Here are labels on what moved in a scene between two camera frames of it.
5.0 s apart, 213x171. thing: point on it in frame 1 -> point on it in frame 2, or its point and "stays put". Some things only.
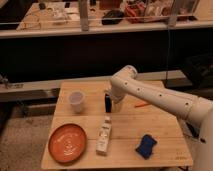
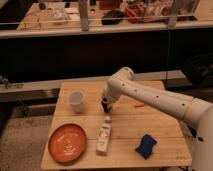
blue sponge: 146,147 stays put
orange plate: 67,143 stays put
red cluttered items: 135,13 stays put
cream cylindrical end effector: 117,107 -> 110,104
